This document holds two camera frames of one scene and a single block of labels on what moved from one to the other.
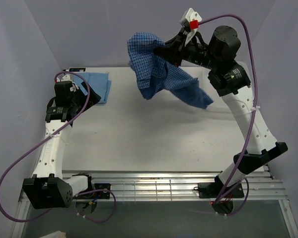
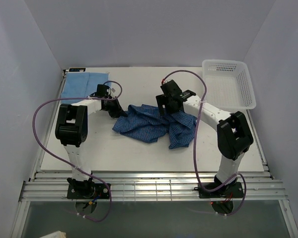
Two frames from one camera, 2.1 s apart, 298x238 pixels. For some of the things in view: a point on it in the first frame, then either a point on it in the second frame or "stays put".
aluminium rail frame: x=175 y=185 stays put
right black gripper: x=175 y=52 → x=162 y=100
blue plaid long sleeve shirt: x=152 y=73 → x=145 y=123
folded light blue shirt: x=99 y=81 stays put
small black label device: x=77 y=69 stays put
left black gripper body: x=75 y=101 → x=109 y=103
